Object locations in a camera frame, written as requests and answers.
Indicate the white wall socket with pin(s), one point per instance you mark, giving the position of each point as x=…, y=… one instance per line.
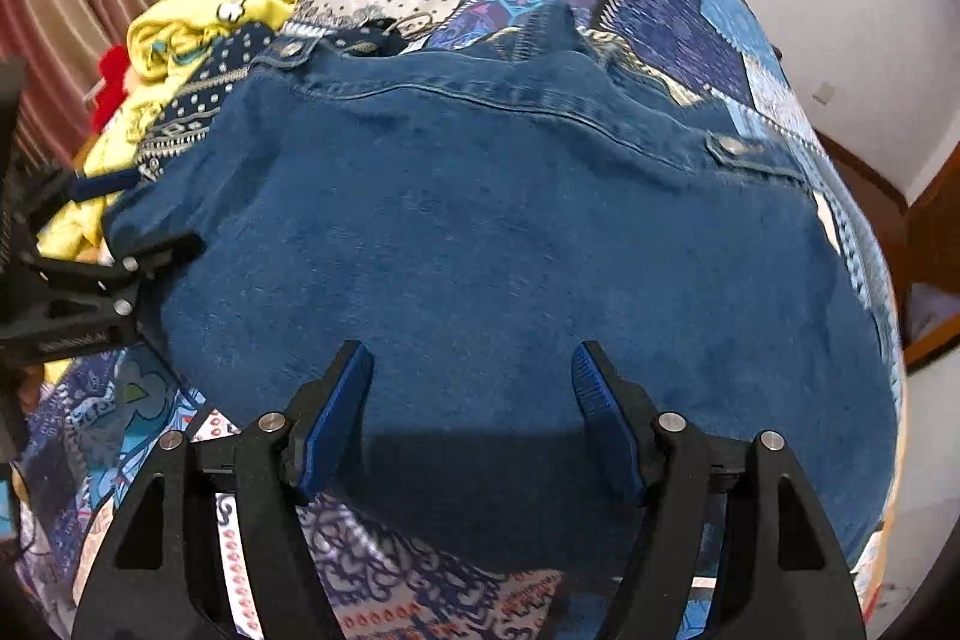
x=823, y=91

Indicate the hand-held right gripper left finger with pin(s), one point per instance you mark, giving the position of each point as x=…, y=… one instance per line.
x=337, y=415

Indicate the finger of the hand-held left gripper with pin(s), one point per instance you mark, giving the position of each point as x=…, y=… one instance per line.
x=161, y=254
x=105, y=185

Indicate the yellow garment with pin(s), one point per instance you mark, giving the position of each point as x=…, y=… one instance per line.
x=172, y=25

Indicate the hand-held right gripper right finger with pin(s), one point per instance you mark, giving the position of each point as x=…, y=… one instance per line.
x=604, y=415

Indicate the blue denim jacket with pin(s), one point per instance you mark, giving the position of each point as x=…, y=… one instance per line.
x=480, y=220

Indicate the red cloth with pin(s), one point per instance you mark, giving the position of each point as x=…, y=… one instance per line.
x=112, y=78

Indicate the navy dotted garment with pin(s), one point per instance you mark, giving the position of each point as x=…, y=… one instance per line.
x=187, y=108

